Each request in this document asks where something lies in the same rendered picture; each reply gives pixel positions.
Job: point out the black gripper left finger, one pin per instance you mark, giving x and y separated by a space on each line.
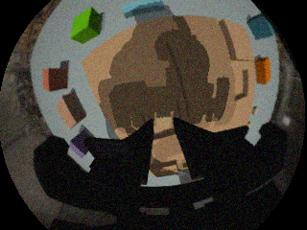
136 149

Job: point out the tan wooden puzzle board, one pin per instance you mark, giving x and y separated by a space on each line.
199 69

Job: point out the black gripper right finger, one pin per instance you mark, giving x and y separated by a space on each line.
201 146

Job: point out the purple block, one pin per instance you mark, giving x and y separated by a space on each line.
77 144

